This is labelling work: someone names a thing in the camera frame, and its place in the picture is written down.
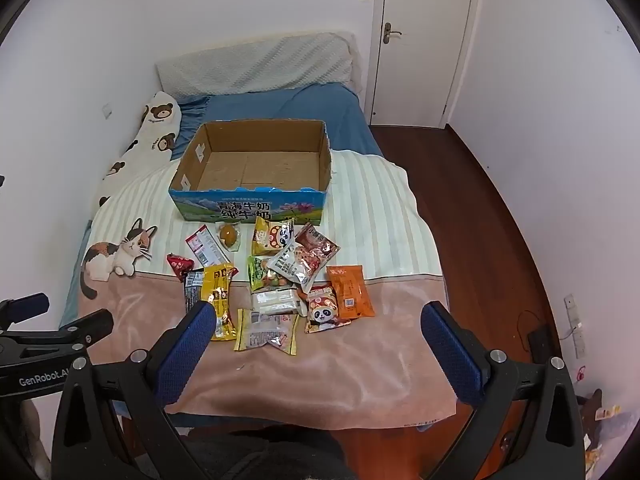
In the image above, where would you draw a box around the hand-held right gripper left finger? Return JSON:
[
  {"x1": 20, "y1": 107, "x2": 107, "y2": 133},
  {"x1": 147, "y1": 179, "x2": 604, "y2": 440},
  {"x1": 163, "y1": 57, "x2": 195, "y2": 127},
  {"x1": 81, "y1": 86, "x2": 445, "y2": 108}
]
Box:
[{"x1": 52, "y1": 301, "x2": 218, "y2": 480}]

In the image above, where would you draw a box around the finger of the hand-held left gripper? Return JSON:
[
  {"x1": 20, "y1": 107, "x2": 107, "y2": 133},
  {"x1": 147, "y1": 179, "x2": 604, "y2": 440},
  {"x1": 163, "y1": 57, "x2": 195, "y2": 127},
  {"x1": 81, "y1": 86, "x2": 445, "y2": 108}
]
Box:
[
  {"x1": 0, "y1": 293, "x2": 50, "y2": 331},
  {"x1": 0, "y1": 308, "x2": 115, "y2": 357}
]

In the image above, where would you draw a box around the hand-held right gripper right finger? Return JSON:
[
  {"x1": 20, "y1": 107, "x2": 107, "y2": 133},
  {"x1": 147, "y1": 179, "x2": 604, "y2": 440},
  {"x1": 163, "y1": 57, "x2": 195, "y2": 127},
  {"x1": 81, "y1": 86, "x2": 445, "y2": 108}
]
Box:
[{"x1": 420, "y1": 301, "x2": 586, "y2": 480}]

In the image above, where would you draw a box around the green yellow snack packet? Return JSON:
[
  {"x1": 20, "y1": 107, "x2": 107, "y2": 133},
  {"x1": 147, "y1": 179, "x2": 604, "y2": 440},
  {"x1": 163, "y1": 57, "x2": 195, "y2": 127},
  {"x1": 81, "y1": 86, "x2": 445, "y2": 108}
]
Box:
[{"x1": 247, "y1": 256, "x2": 292, "y2": 294}]

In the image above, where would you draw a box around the white cookie packet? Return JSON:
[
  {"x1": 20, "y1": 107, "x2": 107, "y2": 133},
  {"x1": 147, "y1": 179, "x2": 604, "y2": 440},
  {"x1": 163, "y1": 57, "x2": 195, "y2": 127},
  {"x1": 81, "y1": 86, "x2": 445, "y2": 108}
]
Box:
[{"x1": 267, "y1": 242, "x2": 321, "y2": 289}]

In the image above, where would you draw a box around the printed cardboard box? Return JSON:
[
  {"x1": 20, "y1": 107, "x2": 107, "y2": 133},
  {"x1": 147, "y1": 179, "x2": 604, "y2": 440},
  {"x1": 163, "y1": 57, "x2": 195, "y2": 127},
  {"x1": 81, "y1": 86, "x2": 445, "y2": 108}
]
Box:
[{"x1": 168, "y1": 119, "x2": 333, "y2": 225}]

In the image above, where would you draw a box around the black snack packet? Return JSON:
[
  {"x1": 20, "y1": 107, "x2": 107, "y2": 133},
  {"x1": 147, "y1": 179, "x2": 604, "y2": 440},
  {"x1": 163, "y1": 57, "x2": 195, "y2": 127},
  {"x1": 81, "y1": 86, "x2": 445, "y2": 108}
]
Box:
[{"x1": 182, "y1": 270, "x2": 206, "y2": 311}]

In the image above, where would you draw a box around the long yellow snack packet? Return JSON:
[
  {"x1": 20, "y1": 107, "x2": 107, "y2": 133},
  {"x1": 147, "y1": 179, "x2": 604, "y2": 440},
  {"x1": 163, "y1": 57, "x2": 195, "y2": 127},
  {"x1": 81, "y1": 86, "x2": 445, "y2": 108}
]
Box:
[{"x1": 202, "y1": 263, "x2": 240, "y2": 342}]

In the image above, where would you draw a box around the yellow clear bread packet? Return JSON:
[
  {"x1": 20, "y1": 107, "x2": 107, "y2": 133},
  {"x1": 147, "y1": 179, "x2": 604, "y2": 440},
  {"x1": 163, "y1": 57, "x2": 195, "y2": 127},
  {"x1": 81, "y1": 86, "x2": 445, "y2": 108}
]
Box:
[{"x1": 233, "y1": 308, "x2": 300, "y2": 356}]

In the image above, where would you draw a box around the red triangular snack packet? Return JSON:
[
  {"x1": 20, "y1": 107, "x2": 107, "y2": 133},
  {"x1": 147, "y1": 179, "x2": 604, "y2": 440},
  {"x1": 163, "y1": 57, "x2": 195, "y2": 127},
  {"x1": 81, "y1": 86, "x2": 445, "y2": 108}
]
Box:
[{"x1": 166, "y1": 254, "x2": 194, "y2": 281}]

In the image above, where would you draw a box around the black power adapter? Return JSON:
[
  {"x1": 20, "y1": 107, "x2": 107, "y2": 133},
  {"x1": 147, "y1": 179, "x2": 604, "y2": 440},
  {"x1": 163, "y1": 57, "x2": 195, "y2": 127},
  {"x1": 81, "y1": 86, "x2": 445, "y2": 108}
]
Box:
[{"x1": 528, "y1": 326, "x2": 557, "y2": 357}]

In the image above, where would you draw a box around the white wrapped snack packet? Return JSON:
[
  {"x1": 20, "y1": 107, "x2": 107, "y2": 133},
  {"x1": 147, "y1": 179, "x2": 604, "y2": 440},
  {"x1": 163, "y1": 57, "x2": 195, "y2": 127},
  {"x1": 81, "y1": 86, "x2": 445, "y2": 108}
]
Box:
[{"x1": 251, "y1": 290, "x2": 309, "y2": 317}]

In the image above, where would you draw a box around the red white snack packet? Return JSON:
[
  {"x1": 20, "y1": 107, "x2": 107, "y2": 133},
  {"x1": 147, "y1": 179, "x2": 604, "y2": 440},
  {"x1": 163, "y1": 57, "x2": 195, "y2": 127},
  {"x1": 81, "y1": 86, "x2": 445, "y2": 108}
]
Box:
[{"x1": 185, "y1": 226, "x2": 226, "y2": 267}]

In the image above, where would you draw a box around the orange snack packet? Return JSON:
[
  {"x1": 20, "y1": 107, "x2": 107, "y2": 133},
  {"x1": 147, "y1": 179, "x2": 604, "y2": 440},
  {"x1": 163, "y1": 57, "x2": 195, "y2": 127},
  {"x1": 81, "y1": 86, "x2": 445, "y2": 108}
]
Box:
[{"x1": 326, "y1": 264, "x2": 376, "y2": 320}]

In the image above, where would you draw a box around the braised egg packet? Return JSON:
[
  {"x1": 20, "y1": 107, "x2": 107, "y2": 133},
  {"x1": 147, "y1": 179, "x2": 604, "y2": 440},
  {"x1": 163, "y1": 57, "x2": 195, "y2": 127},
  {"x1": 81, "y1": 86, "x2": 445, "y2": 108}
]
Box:
[{"x1": 216, "y1": 223, "x2": 242, "y2": 251}]

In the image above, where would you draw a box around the white power strip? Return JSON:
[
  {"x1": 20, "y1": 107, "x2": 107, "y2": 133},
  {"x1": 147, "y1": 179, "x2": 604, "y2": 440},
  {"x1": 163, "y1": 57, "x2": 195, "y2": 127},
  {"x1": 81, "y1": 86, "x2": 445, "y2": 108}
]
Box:
[{"x1": 564, "y1": 293, "x2": 587, "y2": 360}]

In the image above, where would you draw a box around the red panda snack packet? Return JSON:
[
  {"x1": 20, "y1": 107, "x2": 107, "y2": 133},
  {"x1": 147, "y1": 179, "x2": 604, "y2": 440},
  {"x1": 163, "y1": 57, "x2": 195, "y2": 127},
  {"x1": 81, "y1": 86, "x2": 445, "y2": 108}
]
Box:
[{"x1": 304, "y1": 283, "x2": 352, "y2": 335}]

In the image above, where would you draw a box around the yellow panda snack packet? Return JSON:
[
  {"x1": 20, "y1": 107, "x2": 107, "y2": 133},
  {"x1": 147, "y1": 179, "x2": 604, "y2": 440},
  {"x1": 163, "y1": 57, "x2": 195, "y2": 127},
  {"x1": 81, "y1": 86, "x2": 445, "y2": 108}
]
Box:
[{"x1": 251, "y1": 216, "x2": 296, "y2": 256}]

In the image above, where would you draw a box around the brown red pastry packet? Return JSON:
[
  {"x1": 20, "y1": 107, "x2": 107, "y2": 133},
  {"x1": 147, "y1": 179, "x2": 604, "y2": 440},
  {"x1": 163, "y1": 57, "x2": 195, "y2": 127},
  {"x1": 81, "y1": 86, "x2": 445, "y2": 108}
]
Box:
[{"x1": 294, "y1": 223, "x2": 341, "y2": 272}]

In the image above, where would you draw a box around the bear print pillow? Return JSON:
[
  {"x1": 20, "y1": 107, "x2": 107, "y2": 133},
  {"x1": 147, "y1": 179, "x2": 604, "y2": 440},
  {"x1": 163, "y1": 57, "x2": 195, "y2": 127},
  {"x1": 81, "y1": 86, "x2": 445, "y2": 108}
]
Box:
[{"x1": 92, "y1": 91, "x2": 183, "y2": 211}]

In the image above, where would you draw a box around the blue bed sheet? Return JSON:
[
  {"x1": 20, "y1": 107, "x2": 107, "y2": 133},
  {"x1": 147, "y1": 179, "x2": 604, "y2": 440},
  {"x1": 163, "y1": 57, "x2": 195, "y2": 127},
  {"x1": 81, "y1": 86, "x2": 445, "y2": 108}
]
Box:
[{"x1": 170, "y1": 82, "x2": 386, "y2": 162}]

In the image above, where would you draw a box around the grey pillow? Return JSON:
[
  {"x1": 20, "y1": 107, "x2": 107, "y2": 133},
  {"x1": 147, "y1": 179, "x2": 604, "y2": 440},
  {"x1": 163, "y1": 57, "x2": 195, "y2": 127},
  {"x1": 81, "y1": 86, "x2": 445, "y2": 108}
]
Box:
[{"x1": 155, "y1": 31, "x2": 357, "y2": 99}]

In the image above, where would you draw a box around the white door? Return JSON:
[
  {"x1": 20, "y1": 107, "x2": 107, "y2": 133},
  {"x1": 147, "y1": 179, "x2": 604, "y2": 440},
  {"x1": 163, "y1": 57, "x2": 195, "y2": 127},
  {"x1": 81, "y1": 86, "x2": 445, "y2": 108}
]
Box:
[{"x1": 371, "y1": 0, "x2": 485, "y2": 129}]

